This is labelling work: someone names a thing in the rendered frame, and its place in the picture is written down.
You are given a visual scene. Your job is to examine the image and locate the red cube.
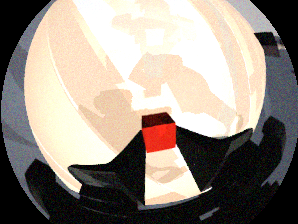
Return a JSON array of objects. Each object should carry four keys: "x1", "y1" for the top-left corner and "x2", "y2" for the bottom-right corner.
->
[{"x1": 141, "y1": 112, "x2": 177, "y2": 153}]

